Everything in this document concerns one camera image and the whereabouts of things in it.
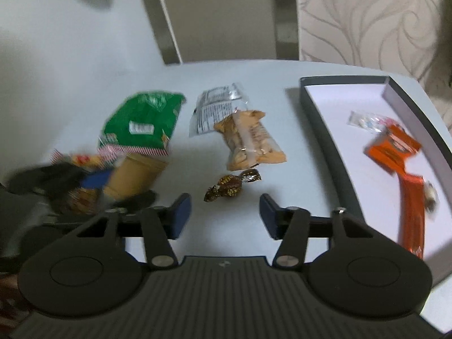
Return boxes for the clear packet pink candies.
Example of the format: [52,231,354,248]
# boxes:
[347,111,392,133]

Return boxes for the long orange snack bar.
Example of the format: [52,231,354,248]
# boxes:
[398,173,425,259]

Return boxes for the dark brown foil candy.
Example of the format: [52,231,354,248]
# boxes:
[204,168,261,202]

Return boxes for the dark grey white-lined box lid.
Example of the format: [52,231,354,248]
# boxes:
[300,75,451,284]

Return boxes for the clear bag golden biscuits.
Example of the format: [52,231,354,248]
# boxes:
[214,110,286,171]

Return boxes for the large green snack bag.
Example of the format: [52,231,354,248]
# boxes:
[97,91,185,157]

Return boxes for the clear packet white ball candy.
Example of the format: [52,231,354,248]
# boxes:
[424,181,438,214]

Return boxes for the red-striped cracker snack bag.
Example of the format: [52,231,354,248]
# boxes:
[50,145,123,216]

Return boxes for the tan brown pastry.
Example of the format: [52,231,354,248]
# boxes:
[103,154,168,201]

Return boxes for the clear packet white label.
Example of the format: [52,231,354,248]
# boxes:
[189,83,248,137]

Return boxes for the grey metal chair back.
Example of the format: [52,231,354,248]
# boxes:
[143,0,299,65]

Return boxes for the black device on right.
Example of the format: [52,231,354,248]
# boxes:
[437,0,451,88]

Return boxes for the person's left hand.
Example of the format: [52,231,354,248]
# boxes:
[1,275,30,330]

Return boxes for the small orange chocolate packet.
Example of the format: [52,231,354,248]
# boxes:
[365,125,421,175]

